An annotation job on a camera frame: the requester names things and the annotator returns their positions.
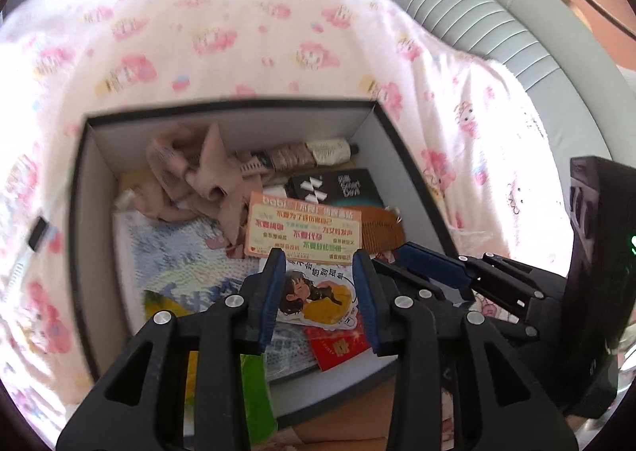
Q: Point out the cartoon printed sheet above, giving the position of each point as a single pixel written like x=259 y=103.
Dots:
x=169 y=252

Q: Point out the pink printed blanket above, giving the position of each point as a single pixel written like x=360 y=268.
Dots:
x=198 y=34

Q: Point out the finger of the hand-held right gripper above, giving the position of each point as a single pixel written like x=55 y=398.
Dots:
x=412 y=282
x=432 y=264

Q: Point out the cream plush cloth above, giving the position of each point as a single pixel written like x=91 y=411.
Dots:
x=502 y=71

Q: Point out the small black box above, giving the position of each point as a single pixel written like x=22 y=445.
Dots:
x=343 y=187

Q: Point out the dark cardboard box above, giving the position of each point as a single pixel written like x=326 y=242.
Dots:
x=248 y=133

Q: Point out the pink cloth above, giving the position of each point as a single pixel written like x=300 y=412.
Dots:
x=208 y=173

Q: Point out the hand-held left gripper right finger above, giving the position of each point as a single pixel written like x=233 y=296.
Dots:
x=367 y=302

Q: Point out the cartoon girl sticker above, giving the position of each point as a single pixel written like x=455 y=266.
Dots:
x=318 y=302

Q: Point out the green yellow snack packet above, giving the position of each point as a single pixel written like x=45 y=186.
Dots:
x=256 y=391

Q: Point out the wooden comb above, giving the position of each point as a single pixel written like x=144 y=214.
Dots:
x=380 y=227

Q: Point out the orange card with green labels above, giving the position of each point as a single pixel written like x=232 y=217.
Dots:
x=298 y=227

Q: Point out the red packet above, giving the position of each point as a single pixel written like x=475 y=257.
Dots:
x=338 y=346

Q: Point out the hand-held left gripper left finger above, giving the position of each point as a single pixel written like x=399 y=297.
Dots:
x=266 y=302

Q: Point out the grey padded headboard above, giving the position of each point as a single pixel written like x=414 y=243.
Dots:
x=472 y=9

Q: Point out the small black tag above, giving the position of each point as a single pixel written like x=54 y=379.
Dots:
x=37 y=232

